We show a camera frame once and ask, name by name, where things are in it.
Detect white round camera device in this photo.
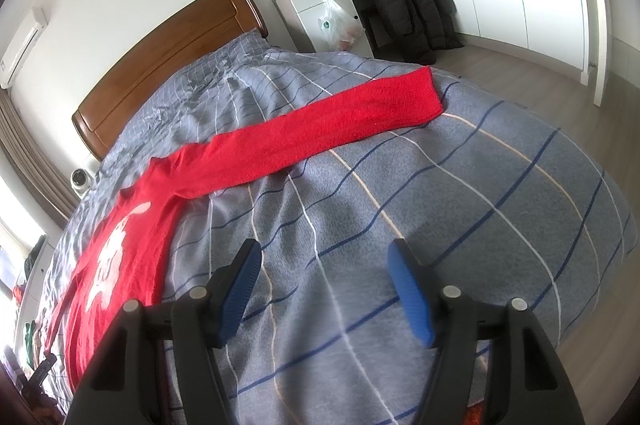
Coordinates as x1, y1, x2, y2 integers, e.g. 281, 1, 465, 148
70, 168, 94, 199

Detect red knit sweater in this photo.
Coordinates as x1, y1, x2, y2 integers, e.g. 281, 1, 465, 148
46, 67, 442, 387

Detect folded pink green clothes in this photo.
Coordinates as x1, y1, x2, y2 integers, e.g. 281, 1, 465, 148
24, 315, 47, 371

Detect beige curtain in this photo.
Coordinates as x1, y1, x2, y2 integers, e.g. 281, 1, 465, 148
0, 89, 79, 229

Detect black hanging jacket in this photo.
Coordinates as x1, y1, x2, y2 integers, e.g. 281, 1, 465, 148
373, 0, 463, 64

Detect white dresser cabinet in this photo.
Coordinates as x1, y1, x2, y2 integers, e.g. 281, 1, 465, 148
272, 0, 373, 58

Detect white window side cabinet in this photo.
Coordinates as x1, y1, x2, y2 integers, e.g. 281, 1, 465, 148
13, 240, 54, 360

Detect brown wooden headboard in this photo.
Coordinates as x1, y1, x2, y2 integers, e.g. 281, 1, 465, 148
72, 0, 268, 161

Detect white plastic bag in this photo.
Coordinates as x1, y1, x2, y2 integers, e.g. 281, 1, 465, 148
318, 0, 364, 52

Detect white air conditioner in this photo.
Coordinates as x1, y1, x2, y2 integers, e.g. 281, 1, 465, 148
1, 7, 48, 89

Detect grey plaid bed duvet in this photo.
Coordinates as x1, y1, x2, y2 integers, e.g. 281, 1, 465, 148
39, 32, 639, 424

